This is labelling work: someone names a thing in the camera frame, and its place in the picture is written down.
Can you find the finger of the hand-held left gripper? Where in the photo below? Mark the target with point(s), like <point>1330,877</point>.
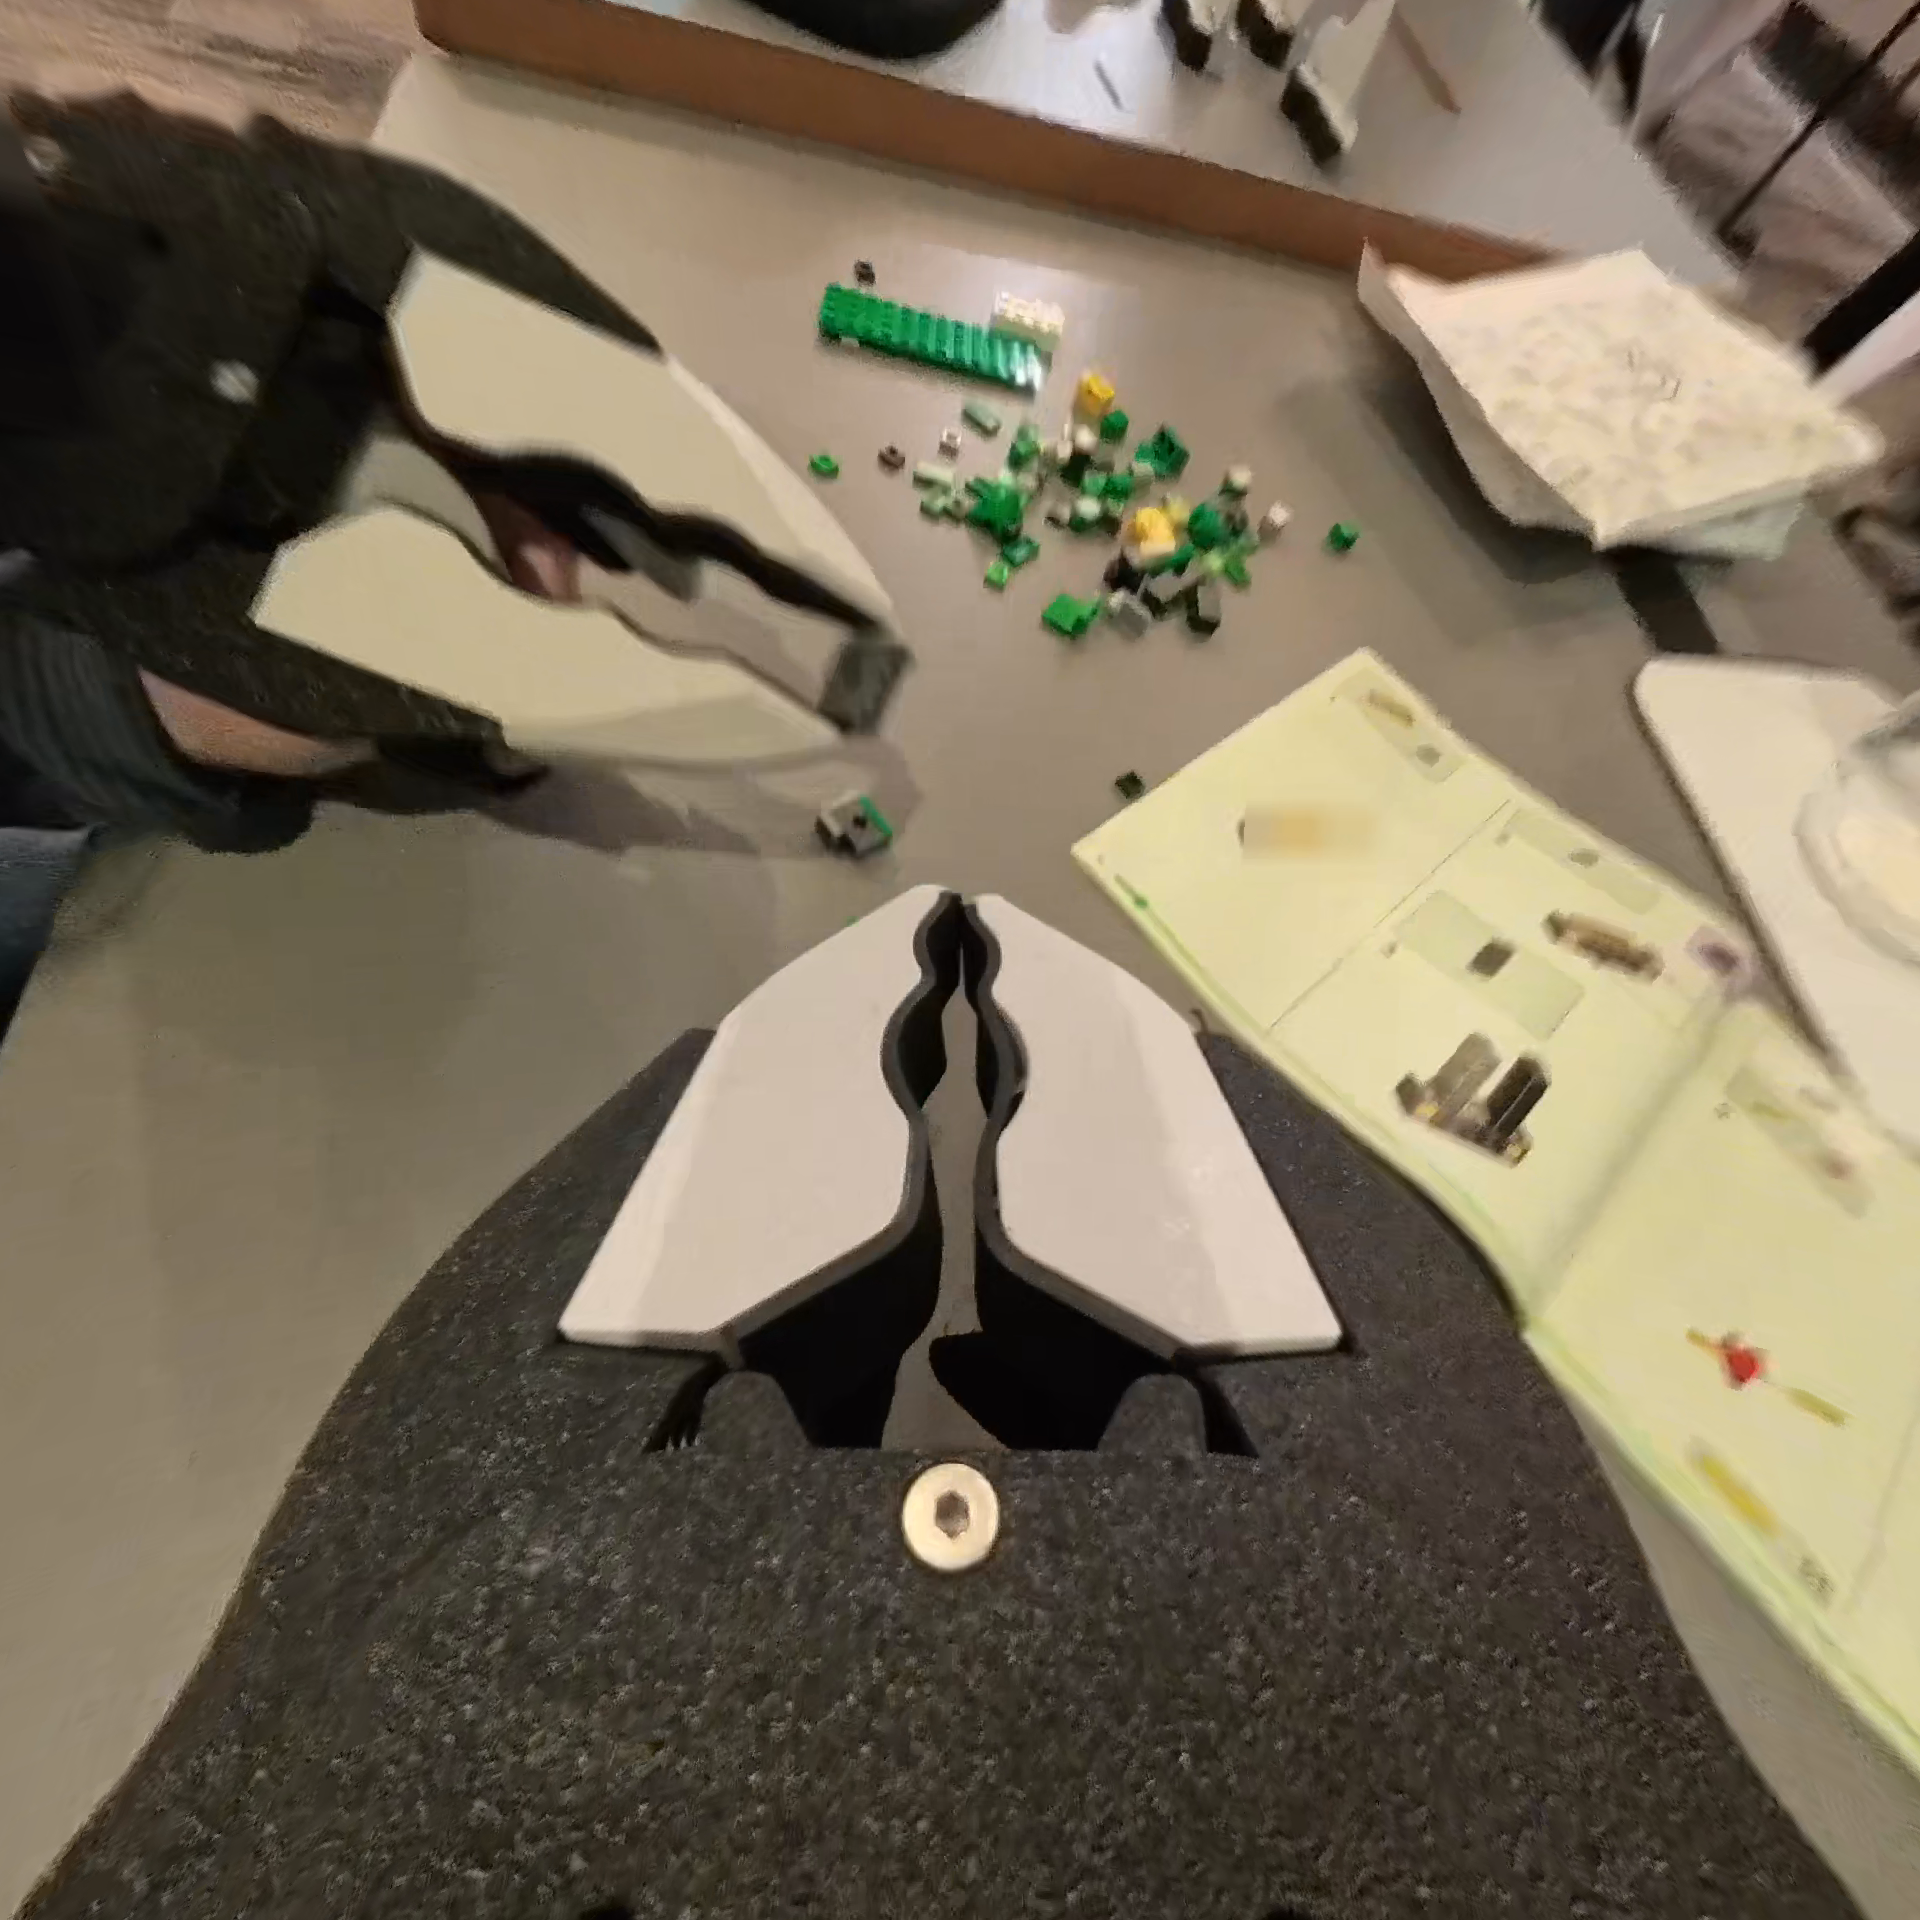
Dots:
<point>452,645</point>
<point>630,422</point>

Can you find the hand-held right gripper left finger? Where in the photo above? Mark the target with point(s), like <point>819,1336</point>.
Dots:
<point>765,1186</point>

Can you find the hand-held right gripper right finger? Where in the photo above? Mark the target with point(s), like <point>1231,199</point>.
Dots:
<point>1142,1186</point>

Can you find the grey brick with cross hole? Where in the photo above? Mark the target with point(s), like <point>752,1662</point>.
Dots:
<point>868,676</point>

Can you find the person's left forearm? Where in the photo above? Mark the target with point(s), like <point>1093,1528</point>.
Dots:
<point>77,722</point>

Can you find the person's left hand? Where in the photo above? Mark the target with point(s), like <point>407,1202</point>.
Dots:
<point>224,731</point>

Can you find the long green brick plate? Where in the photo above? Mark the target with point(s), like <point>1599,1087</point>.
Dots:
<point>922,331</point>

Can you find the small grey and green brick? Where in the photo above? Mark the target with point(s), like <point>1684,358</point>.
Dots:
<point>856,822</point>

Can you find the white brick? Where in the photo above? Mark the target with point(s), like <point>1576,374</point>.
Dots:
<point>1027,311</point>

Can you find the pile of small green bricks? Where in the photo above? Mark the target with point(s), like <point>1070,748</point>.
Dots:
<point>1050,495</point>

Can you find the person's blue jeans leg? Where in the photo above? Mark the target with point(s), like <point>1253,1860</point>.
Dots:
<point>20,916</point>

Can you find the building instruction booklet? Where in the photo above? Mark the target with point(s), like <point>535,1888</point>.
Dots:
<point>1651,1319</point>

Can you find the white tray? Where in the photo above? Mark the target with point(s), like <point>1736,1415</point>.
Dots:
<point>1740,765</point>

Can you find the clear plastic container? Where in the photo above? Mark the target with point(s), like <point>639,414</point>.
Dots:
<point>1868,840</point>

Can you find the crumpled white paper bag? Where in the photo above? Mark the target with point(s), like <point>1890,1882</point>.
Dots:
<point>1622,389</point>

